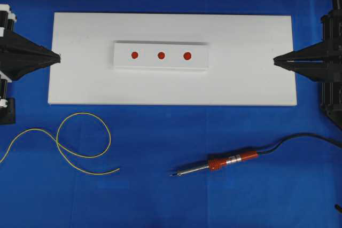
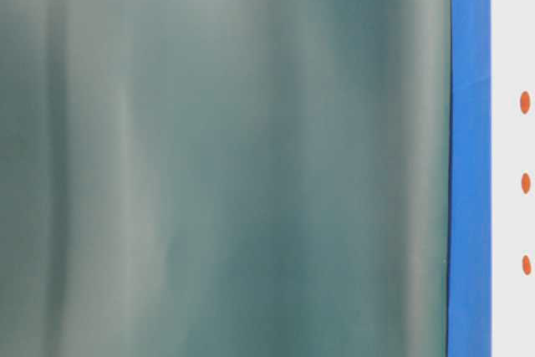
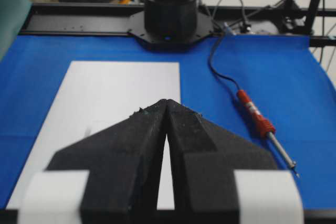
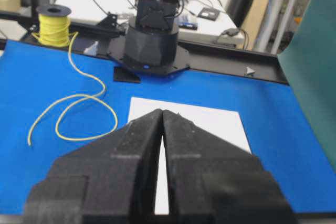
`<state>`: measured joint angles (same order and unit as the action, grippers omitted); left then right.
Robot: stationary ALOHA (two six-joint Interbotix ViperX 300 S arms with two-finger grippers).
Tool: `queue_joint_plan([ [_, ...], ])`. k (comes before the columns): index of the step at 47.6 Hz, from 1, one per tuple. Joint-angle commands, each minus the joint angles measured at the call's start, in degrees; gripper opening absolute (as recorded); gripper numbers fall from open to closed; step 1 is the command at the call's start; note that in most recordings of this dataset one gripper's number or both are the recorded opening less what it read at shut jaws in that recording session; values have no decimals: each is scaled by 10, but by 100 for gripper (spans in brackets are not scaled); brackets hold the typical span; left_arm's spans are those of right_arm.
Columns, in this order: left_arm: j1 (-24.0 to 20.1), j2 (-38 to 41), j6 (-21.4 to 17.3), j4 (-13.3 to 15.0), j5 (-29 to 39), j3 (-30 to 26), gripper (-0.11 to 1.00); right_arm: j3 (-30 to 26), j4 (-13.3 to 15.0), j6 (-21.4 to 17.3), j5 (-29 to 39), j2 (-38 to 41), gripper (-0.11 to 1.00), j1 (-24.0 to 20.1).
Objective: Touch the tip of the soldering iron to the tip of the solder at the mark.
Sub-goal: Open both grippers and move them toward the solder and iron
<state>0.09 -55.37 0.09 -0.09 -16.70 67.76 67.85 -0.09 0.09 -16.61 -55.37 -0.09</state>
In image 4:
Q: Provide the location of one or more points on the black aluminium frame rail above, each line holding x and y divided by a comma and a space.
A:
203, 57

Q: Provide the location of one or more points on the black bracket block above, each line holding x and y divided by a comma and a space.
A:
123, 75

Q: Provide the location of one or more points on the white board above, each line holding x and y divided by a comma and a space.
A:
222, 123

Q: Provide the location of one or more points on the black spool of yellow wire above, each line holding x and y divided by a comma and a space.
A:
53, 25

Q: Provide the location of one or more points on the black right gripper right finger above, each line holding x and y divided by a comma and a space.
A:
213, 181

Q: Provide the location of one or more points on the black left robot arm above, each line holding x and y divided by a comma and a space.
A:
150, 44

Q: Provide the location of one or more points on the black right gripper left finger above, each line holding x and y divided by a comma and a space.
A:
110, 180

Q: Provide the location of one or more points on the green backdrop curtain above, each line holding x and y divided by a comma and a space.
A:
309, 66

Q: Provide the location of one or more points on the white background desk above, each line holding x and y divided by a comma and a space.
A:
93, 11

